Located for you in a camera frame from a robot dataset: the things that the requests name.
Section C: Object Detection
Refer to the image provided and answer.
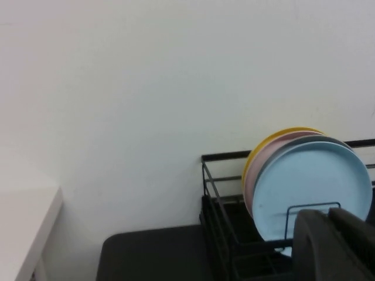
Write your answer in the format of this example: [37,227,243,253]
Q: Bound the grey plate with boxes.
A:
[253,135,355,188]

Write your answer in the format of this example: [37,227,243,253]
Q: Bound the yellow plate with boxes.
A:
[241,126,326,191]

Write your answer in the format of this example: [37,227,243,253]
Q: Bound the light blue plate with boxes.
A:
[251,141,373,258]

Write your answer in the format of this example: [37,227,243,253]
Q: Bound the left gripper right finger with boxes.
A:
[327,206,375,281]

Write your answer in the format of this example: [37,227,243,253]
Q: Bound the white side cabinet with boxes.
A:
[0,186,64,281]

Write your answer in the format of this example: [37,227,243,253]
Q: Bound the pink plate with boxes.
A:
[244,131,329,219]

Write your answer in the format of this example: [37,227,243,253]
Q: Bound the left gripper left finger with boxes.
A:
[292,208,370,281]

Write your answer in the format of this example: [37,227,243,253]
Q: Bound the black wire dish rack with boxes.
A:
[199,139,375,281]

